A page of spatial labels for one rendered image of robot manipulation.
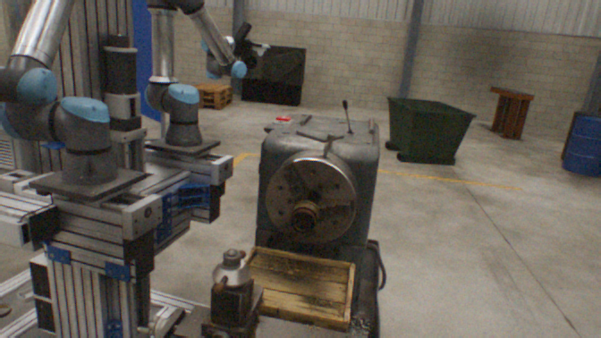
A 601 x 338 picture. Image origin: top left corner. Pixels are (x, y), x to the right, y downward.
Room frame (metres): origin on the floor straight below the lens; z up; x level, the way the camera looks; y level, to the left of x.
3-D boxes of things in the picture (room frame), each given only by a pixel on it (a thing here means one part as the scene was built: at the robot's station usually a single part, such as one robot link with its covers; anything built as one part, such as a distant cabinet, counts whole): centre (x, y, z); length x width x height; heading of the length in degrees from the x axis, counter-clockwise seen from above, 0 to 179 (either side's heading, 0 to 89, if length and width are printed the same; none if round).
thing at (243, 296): (0.69, 0.11, 1.07); 0.07 x 0.07 x 0.10; 81
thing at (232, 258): (0.69, 0.12, 1.17); 0.04 x 0.04 x 0.03
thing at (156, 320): (0.72, 0.30, 0.95); 0.07 x 0.04 x 0.04; 81
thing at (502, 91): (9.15, -4.76, 0.50); 1.61 x 0.44 x 1.00; 173
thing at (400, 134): (6.14, -1.94, 0.43); 1.34 x 0.94 x 0.85; 5
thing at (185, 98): (1.54, 0.49, 1.33); 0.13 x 0.12 x 0.14; 54
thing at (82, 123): (1.06, 0.62, 1.33); 0.13 x 0.12 x 0.14; 96
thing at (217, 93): (9.22, 2.29, 0.22); 1.25 x 0.86 x 0.44; 176
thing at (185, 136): (1.54, 0.49, 1.21); 0.15 x 0.15 x 0.10
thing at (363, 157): (1.66, -0.11, 1.06); 0.59 x 0.48 x 0.39; 171
